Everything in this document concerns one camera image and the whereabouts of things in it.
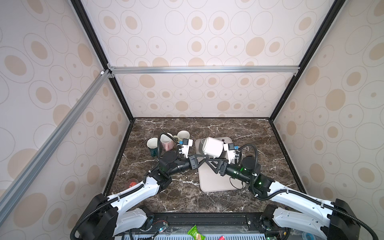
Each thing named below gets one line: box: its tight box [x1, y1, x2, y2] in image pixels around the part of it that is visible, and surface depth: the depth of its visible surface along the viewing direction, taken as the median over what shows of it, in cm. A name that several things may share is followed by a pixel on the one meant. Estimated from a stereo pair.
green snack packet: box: [187, 224, 206, 240], surface depth 70 cm
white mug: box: [202, 136, 224, 158], surface depth 70 cm
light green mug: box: [173, 130, 191, 143], surface depth 101 cm
